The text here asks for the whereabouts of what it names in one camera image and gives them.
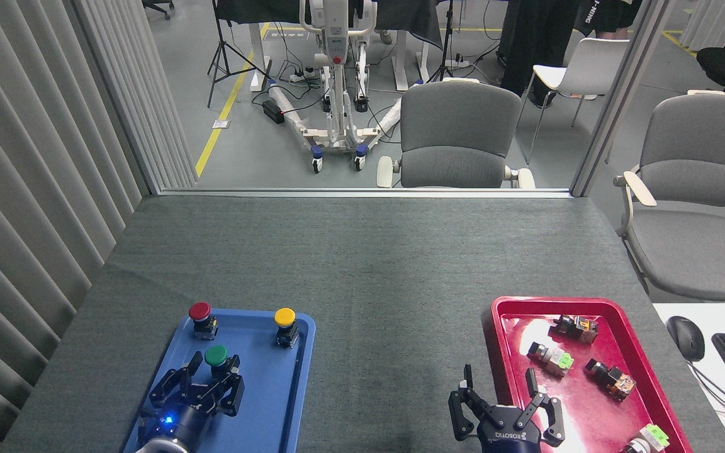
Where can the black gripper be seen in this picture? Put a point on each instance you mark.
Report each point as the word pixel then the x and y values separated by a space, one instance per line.
pixel 507 431
pixel 180 418

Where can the green push button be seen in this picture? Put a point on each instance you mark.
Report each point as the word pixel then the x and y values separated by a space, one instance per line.
pixel 215 355

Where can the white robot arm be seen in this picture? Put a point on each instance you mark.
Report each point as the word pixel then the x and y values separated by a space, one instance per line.
pixel 161 448

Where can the red push button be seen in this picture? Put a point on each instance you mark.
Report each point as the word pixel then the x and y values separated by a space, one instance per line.
pixel 199 311

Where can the yellow push button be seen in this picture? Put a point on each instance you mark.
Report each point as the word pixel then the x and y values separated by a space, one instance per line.
pixel 284 316

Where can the blue plastic tray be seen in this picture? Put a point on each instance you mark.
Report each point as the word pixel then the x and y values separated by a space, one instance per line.
pixel 268 390

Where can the red plastic tray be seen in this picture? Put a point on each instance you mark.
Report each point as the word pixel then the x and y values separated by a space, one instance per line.
pixel 589 415

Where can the white side desk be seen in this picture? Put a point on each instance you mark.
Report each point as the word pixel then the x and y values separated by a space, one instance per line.
pixel 683 390

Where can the black computer mouse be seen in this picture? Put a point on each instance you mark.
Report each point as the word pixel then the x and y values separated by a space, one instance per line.
pixel 685 338

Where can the grey felt table cover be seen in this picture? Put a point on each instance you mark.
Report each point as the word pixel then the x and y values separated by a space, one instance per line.
pixel 362 264

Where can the grey padded chair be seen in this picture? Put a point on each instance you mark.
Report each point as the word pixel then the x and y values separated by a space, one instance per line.
pixel 457 126
pixel 696 251

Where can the black power adapter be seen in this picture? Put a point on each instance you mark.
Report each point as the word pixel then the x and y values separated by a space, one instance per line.
pixel 272 111

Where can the white power strip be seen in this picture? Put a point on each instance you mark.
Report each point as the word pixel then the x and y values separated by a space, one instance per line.
pixel 303 77
pixel 457 63

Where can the desk with black cover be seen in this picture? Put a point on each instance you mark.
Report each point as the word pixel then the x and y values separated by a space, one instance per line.
pixel 255 50

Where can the black tripod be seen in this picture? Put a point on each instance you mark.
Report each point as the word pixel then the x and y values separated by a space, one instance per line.
pixel 220 44
pixel 447 38

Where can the white plastic chair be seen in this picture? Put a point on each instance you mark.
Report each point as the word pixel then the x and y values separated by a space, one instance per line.
pixel 589 66

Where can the white stand on wheels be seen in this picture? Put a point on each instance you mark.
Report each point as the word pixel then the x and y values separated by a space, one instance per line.
pixel 336 38

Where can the person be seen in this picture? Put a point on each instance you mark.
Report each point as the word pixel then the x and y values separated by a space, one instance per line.
pixel 532 44
pixel 614 16

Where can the white switch with green block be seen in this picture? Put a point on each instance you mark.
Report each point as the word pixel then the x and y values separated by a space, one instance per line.
pixel 551 358
pixel 649 437

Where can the black switch with orange block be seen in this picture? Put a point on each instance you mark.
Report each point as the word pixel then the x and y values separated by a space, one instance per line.
pixel 611 379
pixel 573 328

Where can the silver rail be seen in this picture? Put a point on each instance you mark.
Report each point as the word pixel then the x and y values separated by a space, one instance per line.
pixel 362 193

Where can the silver post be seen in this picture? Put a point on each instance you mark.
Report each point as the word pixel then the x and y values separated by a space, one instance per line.
pixel 617 94

